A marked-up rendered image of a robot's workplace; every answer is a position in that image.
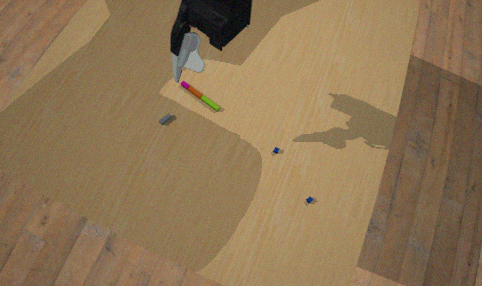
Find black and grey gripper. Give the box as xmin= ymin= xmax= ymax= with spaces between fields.
xmin=170 ymin=0 xmax=252 ymax=83

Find grey rod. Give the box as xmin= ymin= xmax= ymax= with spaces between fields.
xmin=159 ymin=113 xmax=172 ymax=125

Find lime green rod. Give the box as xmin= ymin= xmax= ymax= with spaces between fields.
xmin=201 ymin=95 xmax=220 ymax=112

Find orange rod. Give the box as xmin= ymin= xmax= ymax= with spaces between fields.
xmin=187 ymin=86 xmax=203 ymax=99

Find magenta rod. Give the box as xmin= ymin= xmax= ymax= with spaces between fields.
xmin=181 ymin=81 xmax=190 ymax=90

